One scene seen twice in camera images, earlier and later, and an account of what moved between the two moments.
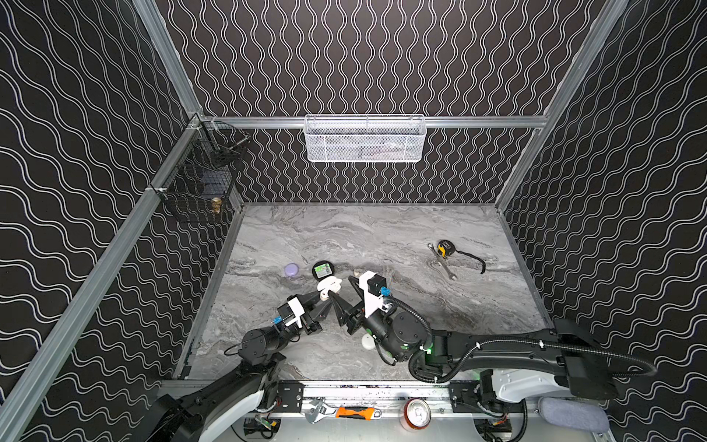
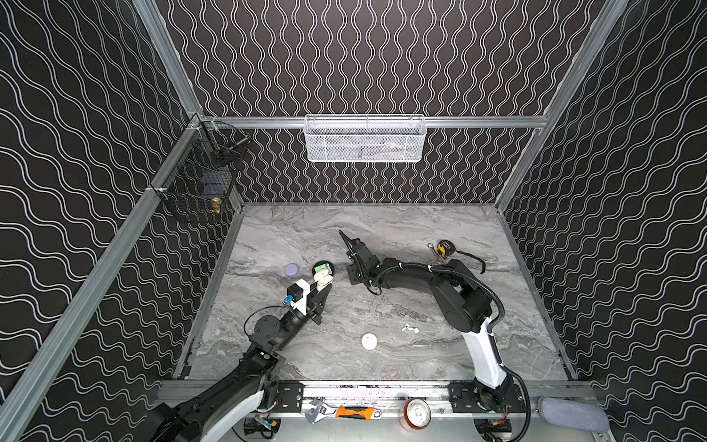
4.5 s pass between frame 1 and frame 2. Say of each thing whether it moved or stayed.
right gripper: moved
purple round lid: stayed
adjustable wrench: stayed
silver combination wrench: stayed
